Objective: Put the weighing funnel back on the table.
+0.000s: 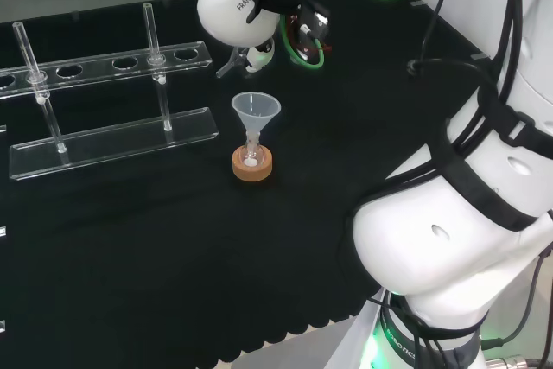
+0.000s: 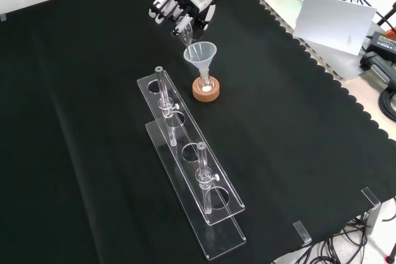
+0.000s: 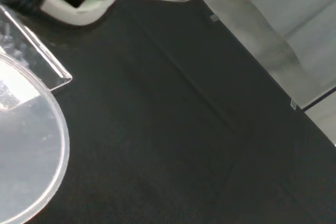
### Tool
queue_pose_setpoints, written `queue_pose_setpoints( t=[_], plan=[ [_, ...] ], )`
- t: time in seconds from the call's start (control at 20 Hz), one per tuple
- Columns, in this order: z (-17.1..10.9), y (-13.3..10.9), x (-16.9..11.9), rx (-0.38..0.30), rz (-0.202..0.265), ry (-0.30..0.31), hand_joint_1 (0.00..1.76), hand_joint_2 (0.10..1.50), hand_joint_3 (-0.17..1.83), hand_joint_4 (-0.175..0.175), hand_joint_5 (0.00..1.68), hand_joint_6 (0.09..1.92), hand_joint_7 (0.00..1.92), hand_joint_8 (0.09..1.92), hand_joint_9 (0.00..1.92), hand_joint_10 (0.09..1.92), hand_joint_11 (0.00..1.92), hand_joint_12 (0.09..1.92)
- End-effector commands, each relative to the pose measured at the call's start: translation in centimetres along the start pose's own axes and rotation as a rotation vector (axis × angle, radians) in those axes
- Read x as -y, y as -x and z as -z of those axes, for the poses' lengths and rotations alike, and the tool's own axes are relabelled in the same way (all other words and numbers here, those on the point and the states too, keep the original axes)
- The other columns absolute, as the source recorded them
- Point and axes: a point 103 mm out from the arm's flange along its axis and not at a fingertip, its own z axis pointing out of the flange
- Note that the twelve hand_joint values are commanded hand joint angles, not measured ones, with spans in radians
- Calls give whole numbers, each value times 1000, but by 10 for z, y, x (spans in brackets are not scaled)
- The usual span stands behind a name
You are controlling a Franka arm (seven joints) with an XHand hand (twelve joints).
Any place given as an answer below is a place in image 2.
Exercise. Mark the clear glass weighing funnel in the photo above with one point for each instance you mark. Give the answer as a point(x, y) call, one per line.
point(186, 36)

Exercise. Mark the translucent plastic funnel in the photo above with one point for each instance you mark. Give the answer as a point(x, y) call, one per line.
point(202, 57)

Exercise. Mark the clear acrylic funnel stand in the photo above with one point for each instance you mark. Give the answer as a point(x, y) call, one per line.
point(185, 165)

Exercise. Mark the pale board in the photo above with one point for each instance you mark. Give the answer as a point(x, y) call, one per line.
point(278, 1)

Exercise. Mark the small round-bottom glass flask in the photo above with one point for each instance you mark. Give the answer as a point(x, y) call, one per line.
point(205, 84)

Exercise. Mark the white paper card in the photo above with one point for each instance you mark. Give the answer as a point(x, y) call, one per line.
point(334, 23)

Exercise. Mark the black cloth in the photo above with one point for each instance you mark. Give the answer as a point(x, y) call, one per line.
point(92, 121)

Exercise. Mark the black power adapter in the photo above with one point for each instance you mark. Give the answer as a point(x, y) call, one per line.
point(383, 41)

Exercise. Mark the clear tape piece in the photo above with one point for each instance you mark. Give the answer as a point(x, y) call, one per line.
point(2, 17)

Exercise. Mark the clear cloth clip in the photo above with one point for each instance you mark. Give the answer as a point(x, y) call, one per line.
point(303, 233)
point(371, 197)

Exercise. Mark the grey metal table leg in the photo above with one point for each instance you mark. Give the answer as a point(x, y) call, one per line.
point(372, 217)

